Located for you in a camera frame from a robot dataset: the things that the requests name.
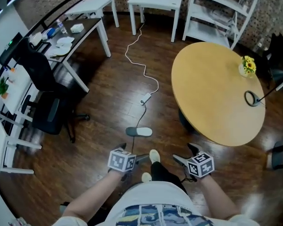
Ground dark desk with white legs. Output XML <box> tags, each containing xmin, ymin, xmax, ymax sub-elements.
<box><xmin>25</xmin><ymin>17</ymin><xmax>112</xmax><ymax>93</ymax></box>

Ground person's white printed shirt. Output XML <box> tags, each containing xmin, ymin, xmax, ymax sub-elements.
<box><xmin>51</xmin><ymin>181</ymin><xmax>260</xmax><ymax>226</ymax></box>

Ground black high-back chair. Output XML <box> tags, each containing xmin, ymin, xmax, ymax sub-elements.
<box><xmin>262</xmin><ymin>32</ymin><xmax>283</xmax><ymax>68</ymax></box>

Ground person's right forearm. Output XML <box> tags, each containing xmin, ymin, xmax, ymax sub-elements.
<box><xmin>199</xmin><ymin>174</ymin><xmax>241</xmax><ymax>219</ymax></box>

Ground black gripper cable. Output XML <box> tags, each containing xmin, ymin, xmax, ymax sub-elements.
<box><xmin>182</xmin><ymin>167</ymin><xmax>198</xmax><ymax>183</ymax></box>

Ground white side table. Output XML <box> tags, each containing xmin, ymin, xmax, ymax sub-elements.
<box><xmin>65</xmin><ymin>0</ymin><xmax>120</xmax><ymax>28</ymax></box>
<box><xmin>127</xmin><ymin>0</ymin><xmax>183</xmax><ymax>43</ymax></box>

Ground white power cable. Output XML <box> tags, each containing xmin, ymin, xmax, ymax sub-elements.
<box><xmin>125</xmin><ymin>14</ymin><xmax>159</xmax><ymax>104</ymax></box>

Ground small white box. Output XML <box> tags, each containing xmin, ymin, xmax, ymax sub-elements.
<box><xmin>70</xmin><ymin>24</ymin><xmax>84</xmax><ymax>34</ymax></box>

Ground black monitor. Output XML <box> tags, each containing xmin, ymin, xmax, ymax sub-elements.
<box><xmin>0</xmin><ymin>32</ymin><xmax>24</xmax><ymax>66</ymax></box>

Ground white tissue box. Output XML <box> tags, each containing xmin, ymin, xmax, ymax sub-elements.
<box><xmin>28</xmin><ymin>32</ymin><xmax>43</xmax><ymax>45</ymax></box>

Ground round wooden table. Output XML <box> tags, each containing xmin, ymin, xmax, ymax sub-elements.
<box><xmin>171</xmin><ymin>41</ymin><xmax>266</xmax><ymax>147</ymax></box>

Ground small potted green plant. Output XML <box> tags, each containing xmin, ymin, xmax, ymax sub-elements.
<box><xmin>0</xmin><ymin>76</ymin><xmax>10</xmax><ymax>100</ymax></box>

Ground white shelf unit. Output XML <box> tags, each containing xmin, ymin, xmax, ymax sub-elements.
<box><xmin>182</xmin><ymin>0</ymin><xmax>263</xmax><ymax>50</ymax></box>

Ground person's left forearm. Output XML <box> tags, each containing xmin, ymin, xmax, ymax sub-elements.
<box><xmin>61</xmin><ymin>172</ymin><xmax>124</xmax><ymax>222</ymax></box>

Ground black floor cable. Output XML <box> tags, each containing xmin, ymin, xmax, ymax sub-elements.
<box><xmin>131</xmin><ymin>102</ymin><xmax>148</xmax><ymax>153</ymax></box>

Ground black office chair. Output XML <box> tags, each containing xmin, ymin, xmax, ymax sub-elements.
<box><xmin>14</xmin><ymin>37</ymin><xmax>91</xmax><ymax>144</ymax></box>

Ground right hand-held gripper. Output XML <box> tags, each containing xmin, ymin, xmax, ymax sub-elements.
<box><xmin>172</xmin><ymin>143</ymin><xmax>215</xmax><ymax>180</ymax></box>

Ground person's black trousers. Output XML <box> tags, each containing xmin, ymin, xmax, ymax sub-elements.
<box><xmin>129</xmin><ymin>161</ymin><xmax>188</xmax><ymax>194</ymax></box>

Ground grey slipper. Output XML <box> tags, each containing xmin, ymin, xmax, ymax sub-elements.
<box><xmin>125</xmin><ymin>126</ymin><xmax>153</xmax><ymax>137</ymax></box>

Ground clear plastic bottle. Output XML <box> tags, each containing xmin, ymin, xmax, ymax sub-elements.
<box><xmin>56</xmin><ymin>19</ymin><xmax>68</xmax><ymax>34</ymax></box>

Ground potted yellow sunflowers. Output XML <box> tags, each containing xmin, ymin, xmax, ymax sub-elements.
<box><xmin>238</xmin><ymin>55</ymin><xmax>257</xmax><ymax>78</ymax></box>

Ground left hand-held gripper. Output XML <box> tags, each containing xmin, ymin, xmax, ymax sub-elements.
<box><xmin>107</xmin><ymin>142</ymin><xmax>150</xmax><ymax>177</ymax></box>

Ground person's right white shoe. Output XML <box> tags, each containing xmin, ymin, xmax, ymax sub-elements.
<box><xmin>149</xmin><ymin>149</ymin><xmax>161</xmax><ymax>164</ymax></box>

